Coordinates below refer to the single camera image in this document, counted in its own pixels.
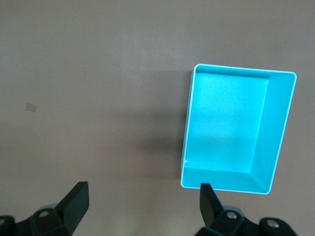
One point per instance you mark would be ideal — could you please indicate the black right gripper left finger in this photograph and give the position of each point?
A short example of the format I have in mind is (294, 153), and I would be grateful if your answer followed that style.
(73, 206)

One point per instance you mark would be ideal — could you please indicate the turquoise plastic bin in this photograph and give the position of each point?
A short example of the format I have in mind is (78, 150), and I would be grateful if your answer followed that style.
(229, 123)

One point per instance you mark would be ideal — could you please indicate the small brown tape patch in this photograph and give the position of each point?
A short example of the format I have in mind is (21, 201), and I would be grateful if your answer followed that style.
(31, 107)

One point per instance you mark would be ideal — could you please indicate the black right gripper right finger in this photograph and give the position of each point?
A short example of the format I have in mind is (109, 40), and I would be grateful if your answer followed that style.
(209, 209)

